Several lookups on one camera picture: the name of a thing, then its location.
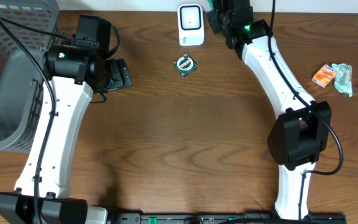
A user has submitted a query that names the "dark green round-label box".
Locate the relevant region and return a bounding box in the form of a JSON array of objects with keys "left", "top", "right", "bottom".
[{"left": 173, "top": 54, "right": 198, "bottom": 77}]

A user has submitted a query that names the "orange Kleenex tissue pack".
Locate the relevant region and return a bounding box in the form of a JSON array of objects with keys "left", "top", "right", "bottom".
[{"left": 311, "top": 64, "right": 337, "bottom": 88}]

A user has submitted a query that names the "mint green wipes pouch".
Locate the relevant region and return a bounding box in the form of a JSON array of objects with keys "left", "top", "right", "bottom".
[{"left": 332, "top": 63, "right": 353, "bottom": 97}]

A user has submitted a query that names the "teal Kleenex tissue pack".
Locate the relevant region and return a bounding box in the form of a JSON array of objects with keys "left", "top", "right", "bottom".
[{"left": 208, "top": 0, "right": 214, "bottom": 10}]

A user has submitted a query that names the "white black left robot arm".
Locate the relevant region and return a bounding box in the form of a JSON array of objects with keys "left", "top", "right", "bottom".
[{"left": 0, "top": 15, "right": 132, "bottom": 223}]

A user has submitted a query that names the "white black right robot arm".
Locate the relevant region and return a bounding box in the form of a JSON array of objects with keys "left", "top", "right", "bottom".
[{"left": 206, "top": 0, "right": 332, "bottom": 220}]

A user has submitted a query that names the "grey plastic basket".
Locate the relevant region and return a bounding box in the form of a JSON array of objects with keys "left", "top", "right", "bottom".
[{"left": 0, "top": 0, "right": 60, "bottom": 153}]

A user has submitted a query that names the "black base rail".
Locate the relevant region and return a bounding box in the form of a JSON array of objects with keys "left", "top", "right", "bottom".
[{"left": 108, "top": 212, "right": 347, "bottom": 224}]

